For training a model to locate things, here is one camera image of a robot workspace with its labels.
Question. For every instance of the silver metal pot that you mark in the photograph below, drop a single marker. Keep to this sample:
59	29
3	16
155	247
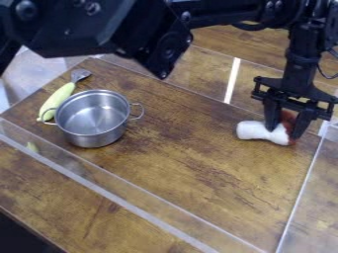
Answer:
93	117

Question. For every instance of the yellow handled metal spatula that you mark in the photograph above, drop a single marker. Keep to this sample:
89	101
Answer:
62	93

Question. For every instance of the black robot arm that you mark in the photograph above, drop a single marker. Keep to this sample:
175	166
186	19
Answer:
150	31

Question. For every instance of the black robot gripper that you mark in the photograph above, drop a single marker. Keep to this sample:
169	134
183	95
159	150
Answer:
293	92

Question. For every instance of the red and white plush mushroom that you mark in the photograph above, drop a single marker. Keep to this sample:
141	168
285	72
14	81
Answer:
254	130

